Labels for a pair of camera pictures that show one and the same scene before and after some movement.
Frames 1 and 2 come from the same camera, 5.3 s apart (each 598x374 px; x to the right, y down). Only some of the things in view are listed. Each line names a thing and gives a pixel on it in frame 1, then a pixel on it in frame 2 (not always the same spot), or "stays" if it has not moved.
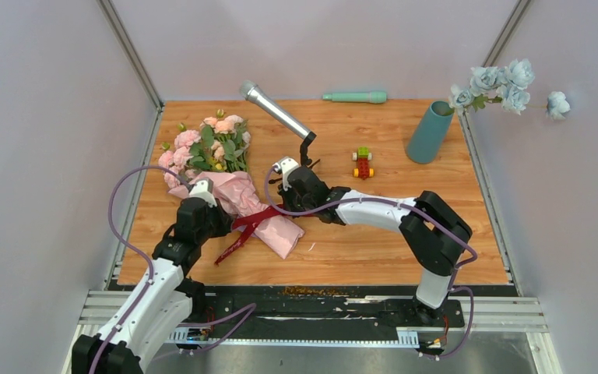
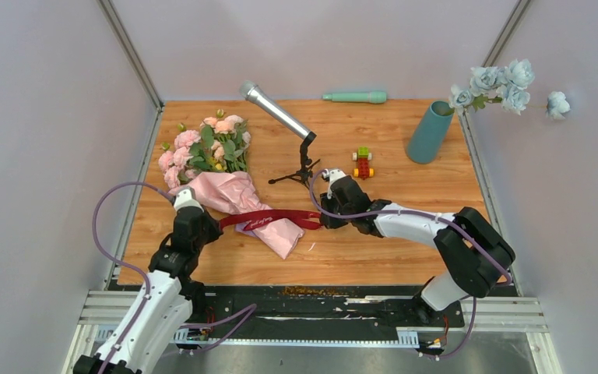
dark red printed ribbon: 251,222 → 255,220
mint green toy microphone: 372,97 stays
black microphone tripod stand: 305,160 stays
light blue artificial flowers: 508,86 stays
